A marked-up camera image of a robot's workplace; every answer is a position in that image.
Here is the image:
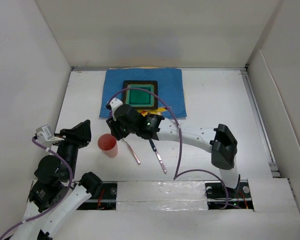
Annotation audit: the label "green square plate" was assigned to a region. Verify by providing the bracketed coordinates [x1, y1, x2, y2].
[121, 80, 158, 111]

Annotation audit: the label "blue cartoon placemat cloth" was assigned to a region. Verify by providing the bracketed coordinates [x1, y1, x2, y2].
[99, 68, 187, 118]

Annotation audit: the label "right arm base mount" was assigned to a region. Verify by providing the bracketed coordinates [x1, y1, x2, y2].
[204, 180, 254, 210]

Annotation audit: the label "pink handled fork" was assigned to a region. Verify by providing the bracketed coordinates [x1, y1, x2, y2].
[122, 138, 141, 165]

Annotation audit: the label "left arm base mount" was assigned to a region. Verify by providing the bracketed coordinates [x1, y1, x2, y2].
[77, 182, 118, 211]

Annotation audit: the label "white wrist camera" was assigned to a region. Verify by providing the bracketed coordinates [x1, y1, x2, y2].
[34, 124, 55, 145]
[105, 97, 123, 113]

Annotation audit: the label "pink handled knife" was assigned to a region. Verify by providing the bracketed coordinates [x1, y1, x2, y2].
[149, 139, 167, 174]

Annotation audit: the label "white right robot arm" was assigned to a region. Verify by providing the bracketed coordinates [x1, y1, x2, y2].
[106, 99, 240, 197]

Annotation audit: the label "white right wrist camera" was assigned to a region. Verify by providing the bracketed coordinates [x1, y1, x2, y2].
[105, 97, 123, 113]

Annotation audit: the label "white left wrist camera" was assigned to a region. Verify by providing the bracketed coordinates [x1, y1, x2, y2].
[34, 124, 55, 145]

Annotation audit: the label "pink plastic cup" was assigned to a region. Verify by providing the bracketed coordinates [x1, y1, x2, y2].
[97, 133, 118, 158]

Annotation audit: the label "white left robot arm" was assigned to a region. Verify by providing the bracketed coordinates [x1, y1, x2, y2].
[0, 119, 103, 240]

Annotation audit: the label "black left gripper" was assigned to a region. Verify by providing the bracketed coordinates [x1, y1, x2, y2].
[52, 118, 92, 179]

